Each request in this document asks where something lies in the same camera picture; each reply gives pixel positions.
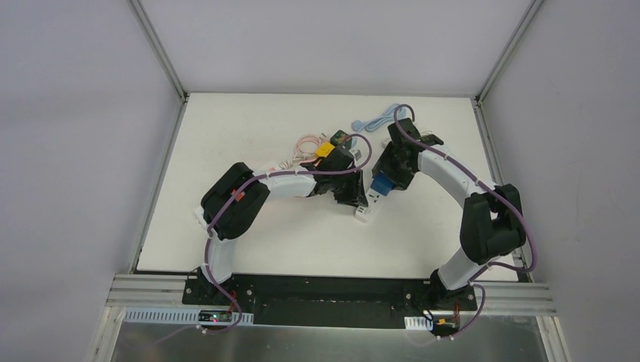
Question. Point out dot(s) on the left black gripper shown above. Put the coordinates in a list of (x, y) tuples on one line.
[(353, 188)]

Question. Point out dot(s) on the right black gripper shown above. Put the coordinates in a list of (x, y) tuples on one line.
[(389, 173)]

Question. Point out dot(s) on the blue cube plug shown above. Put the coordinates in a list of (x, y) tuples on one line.
[(382, 184)]

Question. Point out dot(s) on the small white power strip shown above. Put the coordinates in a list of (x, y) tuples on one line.
[(370, 202)]

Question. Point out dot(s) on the yellow cube plug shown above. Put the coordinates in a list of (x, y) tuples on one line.
[(324, 150)]

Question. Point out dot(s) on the dark green cube plug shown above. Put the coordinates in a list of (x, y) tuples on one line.
[(341, 139)]

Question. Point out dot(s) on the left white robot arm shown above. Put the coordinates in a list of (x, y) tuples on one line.
[(232, 204)]

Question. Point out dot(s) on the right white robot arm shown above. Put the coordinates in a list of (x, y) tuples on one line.
[(490, 225)]

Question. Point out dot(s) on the long white power strip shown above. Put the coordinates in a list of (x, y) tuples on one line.
[(271, 167)]

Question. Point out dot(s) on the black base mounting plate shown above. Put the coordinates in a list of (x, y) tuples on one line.
[(377, 315)]

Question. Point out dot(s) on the aluminium frame rail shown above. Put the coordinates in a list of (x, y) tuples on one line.
[(254, 291)]

